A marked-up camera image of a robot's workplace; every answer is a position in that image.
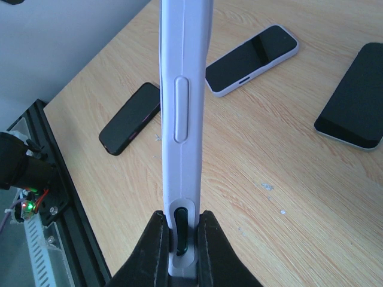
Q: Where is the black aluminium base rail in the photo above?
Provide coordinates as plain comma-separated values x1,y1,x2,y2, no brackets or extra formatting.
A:
1,100,111,286

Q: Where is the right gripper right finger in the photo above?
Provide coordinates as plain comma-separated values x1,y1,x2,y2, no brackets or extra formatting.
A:
197,210,262,287

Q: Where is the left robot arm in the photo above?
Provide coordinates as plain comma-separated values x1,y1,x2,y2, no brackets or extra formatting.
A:
1,132,55,192

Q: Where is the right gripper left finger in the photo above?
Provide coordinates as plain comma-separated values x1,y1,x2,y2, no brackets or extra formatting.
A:
109,210,170,287

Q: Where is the black phone in black case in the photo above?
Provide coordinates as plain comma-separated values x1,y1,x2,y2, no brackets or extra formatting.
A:
99,82,160,156

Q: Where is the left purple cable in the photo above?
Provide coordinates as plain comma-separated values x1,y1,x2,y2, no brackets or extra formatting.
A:
0,200,25,234

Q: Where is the black phone from pink case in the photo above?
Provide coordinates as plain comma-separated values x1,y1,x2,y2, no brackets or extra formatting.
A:
314,42,382,150

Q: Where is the slotted grey cable duct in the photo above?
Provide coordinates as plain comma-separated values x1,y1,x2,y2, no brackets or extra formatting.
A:
23,215,56,287

